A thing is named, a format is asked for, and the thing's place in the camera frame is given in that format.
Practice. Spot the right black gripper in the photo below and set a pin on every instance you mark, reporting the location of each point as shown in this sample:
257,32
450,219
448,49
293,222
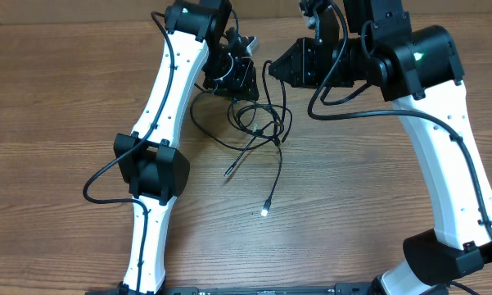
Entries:
300,56

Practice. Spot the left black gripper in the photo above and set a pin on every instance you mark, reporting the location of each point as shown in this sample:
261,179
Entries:
240,87

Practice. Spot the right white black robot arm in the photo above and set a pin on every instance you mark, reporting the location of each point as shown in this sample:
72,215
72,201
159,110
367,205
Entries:
361,44

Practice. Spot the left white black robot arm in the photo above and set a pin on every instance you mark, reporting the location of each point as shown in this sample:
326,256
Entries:
197,41

